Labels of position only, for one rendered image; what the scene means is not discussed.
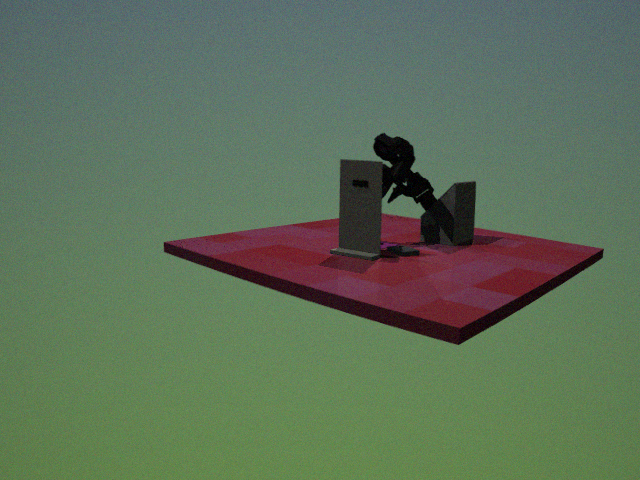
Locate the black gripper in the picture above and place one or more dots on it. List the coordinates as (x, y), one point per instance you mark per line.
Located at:
(397, 176)

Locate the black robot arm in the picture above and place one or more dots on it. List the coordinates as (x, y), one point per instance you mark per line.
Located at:
(388, 149)

